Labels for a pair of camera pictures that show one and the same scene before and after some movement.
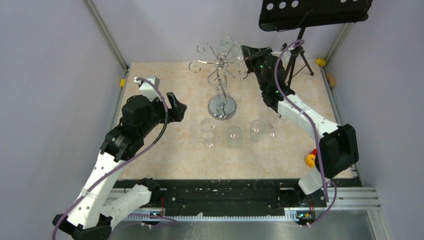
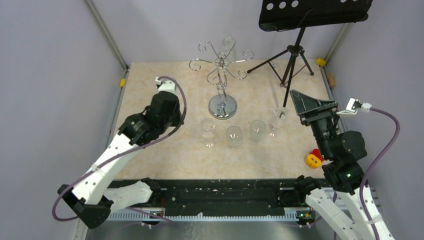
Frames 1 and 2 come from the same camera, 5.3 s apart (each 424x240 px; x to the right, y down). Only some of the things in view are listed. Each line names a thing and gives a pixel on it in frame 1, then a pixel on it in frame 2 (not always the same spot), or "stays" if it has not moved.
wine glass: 226,45 stays
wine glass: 234,136 stays
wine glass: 208,128 stays
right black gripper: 251,54 -> 304,103
